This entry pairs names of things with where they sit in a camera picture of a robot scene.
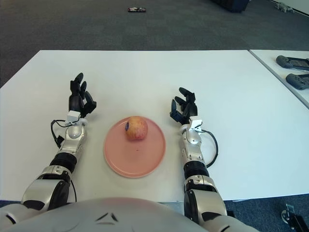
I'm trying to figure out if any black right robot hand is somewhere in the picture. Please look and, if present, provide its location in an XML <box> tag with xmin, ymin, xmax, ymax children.
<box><xmin>169</xmin><ymin>87</ymin><xmax>198</xmax><ymax>125</ymax></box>

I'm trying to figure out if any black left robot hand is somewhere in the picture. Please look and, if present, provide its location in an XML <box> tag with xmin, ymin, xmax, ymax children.
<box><xmin>68</xmin><ymin>72</ymin><xmax>98</xmax><ymax>119</ymax></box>

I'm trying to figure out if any red yellow apple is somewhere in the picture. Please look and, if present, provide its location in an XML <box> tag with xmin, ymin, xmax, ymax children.
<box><xmin>125</xmin><ymin>116</ymin><xmax>148</xmax><ymax>141</ymax></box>

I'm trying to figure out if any pink round plate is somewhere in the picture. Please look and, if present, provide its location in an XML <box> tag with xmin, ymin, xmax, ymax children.
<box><xmin>103</xmin><ymin>117</ymin><xmax>167</xmax><ymax>179</ymax></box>

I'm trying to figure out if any white side table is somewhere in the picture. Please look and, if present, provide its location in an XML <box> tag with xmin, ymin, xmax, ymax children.
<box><xmin>249</xmin><ymin>49</ymin><xmax>309</xmax><ymax>108</ymax></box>

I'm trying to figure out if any grey game controller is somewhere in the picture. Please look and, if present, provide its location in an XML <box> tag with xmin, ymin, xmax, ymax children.
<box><xmin>285</xmin><ymin>73</ymin><xmax>309</xmax><ymax>90</ymax></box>
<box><xmin>276</xmin><ymin>55</ymin><xmax>309</xmax><ymax>71</ymax></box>

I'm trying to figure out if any dark blue bag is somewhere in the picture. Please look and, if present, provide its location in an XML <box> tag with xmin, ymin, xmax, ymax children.
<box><xmin>210</xmin><ymin>0</ymin><xmax>249</xmax><ymax>13</ymax></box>

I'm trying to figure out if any grey robot torso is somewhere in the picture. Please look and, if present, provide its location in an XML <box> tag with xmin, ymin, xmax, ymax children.
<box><xmin>0</xmin><ymin>197</ymin><xmax>213</xmax><ymax>232</ymax></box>

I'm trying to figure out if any small grey toy figure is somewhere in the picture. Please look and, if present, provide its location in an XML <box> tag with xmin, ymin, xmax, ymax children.
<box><xmin>275</xmin><ymin>1</ymin><xmax>294</xmax><ymax>13</ymax></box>

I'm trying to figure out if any black caster wheel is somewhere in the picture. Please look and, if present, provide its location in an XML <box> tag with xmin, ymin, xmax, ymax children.
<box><xmin>281</xmin><ymin>204</ymin><xmax>309</xmax><ymax>232</ymax></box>

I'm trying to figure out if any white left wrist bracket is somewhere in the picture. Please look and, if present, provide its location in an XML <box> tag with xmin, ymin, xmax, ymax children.
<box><xmin>66</xmin><ymin>110</ymin><xmax>87</xmax><ymax>127</ymax></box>

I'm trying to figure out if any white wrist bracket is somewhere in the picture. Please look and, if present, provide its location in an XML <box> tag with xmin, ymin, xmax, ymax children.
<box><xmin>66</xmin><ymin>110</ymin><xmax>87</xmax><ymax>127</ymax></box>
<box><xmin>188</xmin><ymin>116</ymin><xmax>203</xmax><ymax>132</ymax></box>

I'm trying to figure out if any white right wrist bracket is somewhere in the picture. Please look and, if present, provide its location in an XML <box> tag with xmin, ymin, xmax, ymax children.
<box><xmin>188</xmin><ymin>116</ymin><xmax>203</xmax><ymax>132</ymax></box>

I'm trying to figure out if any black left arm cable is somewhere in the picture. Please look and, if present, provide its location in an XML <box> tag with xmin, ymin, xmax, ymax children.
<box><xmin>50</xmin><ymin>119</ymin><xmax>77</xmax><ymax>203</ymax></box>

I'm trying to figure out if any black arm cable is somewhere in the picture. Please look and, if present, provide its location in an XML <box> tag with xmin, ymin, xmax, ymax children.
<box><xmin>50</xmin><ymin>119</ymin><xmax>77</xmax><ymax>203</ymax></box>
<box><xmin>183</xmin><ymin>130</ymin><xmax>219</xmax><ymax>191</ymax></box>

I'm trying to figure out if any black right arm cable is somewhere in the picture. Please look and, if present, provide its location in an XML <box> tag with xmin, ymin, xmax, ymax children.
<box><xmin>183</xmin><ymin>130</ymin><xmax>219</xmax><ymax>191</ymax></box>

